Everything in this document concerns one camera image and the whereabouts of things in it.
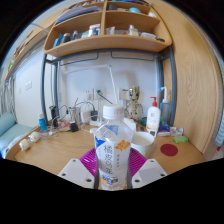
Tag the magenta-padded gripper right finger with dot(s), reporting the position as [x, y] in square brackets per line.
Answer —
[150, 171]

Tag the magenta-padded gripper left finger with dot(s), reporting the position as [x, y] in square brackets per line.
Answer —
[75, 171]

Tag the clear plastic drink bottle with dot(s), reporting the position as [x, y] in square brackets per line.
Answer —
[113, 150]

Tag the flat round red coaster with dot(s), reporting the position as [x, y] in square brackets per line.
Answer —
[169, 150]

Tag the cream white mug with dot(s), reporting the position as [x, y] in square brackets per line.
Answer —
[144, 141]

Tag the small white digital clock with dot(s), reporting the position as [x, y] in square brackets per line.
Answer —
[152, 133]

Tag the black power adapter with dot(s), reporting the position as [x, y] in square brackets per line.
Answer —
[74, 127]

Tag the small green packet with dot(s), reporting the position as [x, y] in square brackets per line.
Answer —
[180, 139]

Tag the blue packet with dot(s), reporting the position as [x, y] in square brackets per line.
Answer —
[164, 128]

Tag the white tissue pack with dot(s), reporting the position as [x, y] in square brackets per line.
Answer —
[130, 124]

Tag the white red-pump lotion bottle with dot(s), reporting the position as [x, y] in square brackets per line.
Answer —
[153, 116]

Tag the small blue white-capped bottle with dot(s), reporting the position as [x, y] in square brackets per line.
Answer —
[42, 124]

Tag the clear blue spray bottle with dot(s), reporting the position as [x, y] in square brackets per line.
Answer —
[165, 110]

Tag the wooden tree-man figurine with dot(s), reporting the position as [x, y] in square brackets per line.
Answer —
[135, 105]

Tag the bed with teal pillow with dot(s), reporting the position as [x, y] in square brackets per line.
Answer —
[10, 131]

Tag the teal striped towel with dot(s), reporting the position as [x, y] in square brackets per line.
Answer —
[220, 131]

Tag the wooden shelf unit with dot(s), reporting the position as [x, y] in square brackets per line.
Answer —
[106, 41]

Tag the grey metal bed frame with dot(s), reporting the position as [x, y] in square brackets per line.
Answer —
[43, 86]

